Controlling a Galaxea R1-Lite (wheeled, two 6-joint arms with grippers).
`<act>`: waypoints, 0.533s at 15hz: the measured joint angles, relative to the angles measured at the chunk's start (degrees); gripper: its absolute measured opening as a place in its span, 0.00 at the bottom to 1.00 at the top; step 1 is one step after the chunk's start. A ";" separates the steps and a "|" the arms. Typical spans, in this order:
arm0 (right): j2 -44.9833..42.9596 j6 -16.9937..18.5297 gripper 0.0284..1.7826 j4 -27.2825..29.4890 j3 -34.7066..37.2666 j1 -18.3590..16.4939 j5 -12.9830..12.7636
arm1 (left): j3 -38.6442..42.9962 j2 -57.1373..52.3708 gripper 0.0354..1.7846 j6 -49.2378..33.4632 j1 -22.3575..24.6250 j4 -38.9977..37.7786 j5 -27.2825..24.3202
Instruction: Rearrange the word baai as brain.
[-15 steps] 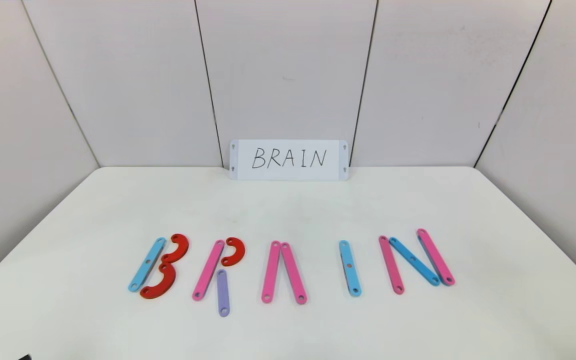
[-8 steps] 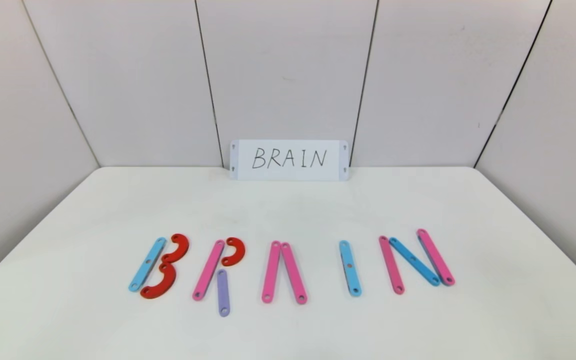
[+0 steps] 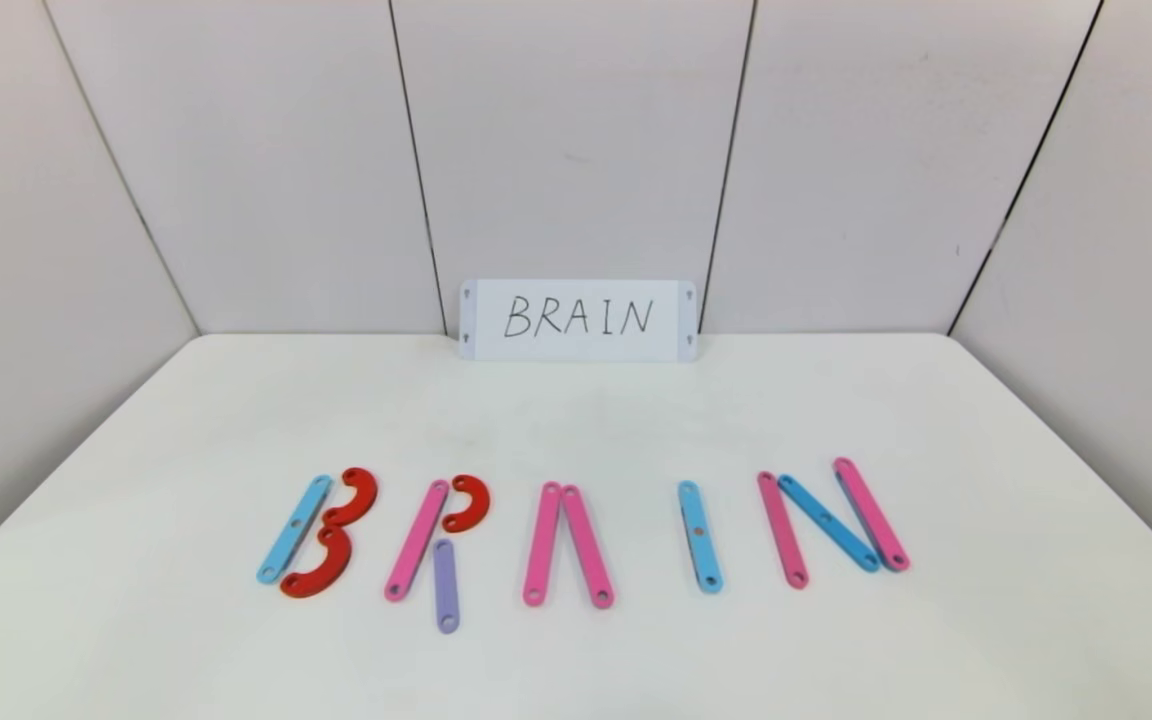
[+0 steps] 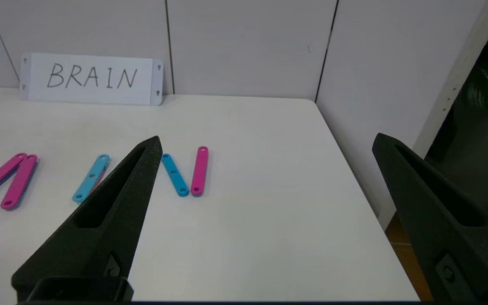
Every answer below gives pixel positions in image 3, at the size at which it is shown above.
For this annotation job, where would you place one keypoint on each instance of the pink bar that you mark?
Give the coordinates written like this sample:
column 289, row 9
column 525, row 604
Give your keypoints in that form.
column 871, row 515
column 542, row 545
column 782, row 530
column 587, row 547
column 416, row 542

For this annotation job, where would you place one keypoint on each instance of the blue bar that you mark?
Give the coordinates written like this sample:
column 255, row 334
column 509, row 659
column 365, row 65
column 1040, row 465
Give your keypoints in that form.
column 294, row 530
column 828, row 522
column 706, row 560

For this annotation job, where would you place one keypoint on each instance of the white sign card BRAIN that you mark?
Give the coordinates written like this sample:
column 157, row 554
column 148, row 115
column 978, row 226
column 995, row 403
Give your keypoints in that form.
column 576, row 290

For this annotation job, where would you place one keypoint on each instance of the short purple bar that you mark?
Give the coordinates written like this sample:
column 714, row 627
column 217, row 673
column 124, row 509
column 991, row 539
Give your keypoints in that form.
column 446, row 590

